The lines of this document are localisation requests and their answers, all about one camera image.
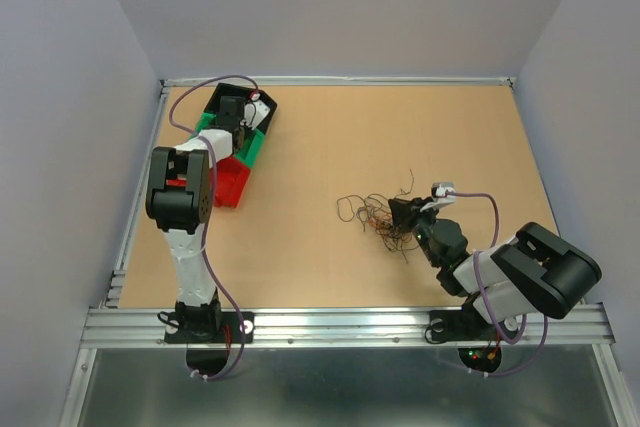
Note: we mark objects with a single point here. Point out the aluminium front rail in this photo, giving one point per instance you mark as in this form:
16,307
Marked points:
587,324

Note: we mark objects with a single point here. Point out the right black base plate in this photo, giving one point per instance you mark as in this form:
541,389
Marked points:
458,324

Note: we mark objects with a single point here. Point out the black plastic bin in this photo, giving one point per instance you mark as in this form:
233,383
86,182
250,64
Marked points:
230,90

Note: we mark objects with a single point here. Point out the red plastic bin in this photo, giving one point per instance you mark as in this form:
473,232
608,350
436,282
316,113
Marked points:
229,178

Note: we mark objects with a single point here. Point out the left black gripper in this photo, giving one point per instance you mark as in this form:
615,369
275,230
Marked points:
247,130

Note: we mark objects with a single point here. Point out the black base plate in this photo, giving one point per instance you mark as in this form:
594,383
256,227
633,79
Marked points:
458,324
229,332

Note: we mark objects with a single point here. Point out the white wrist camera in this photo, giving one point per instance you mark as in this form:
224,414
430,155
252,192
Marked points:
442,194
262,104

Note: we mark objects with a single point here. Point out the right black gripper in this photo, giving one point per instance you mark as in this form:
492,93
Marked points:
402,211

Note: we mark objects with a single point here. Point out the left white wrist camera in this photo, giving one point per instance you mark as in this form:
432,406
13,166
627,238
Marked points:
262,104

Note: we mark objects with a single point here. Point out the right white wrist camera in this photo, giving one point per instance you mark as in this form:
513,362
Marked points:
442,194

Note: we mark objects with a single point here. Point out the green plastic bin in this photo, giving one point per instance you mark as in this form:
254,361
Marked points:
252,143

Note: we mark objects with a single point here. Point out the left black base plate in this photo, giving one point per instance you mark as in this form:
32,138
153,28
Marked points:
229,332

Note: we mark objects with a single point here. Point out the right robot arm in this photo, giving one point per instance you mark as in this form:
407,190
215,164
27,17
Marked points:
535,271

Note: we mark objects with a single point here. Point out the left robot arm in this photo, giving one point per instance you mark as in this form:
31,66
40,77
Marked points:
180,196

